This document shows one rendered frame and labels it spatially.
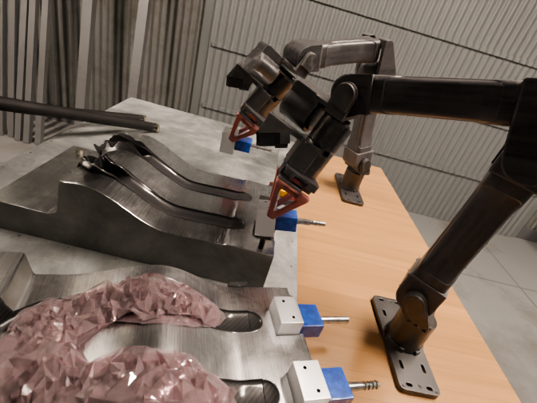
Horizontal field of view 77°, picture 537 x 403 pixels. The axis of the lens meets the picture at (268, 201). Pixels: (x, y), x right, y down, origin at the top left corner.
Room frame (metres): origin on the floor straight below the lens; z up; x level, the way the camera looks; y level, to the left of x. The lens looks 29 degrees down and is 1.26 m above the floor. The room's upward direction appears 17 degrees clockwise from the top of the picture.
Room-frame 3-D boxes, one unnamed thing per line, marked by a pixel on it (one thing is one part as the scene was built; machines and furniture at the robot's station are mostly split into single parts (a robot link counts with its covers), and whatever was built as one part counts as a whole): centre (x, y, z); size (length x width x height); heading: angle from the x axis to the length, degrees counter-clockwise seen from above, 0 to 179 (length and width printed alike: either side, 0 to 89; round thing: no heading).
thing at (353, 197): (1.05, -0.24, 0.84); 0.20 x 0.07 x 0.08; 6
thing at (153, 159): (0.57, 0.21, 0.92); 0.35 x 0.16 x 0.09; 94
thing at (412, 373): (0.45, -0.31, 0.84); 0.20 x 0.07 x 0.08; 6
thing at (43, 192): (0.58, 0.22, 0.87); 0.50 x 0.26 x 0.14; 94
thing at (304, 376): (0.29, -0.16, 0.86); 0.13 x 0.05 x 0.05; 111
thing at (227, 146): (0.82, 0.10, 0.94); 0.13 x 0.05 x 0.05; 94
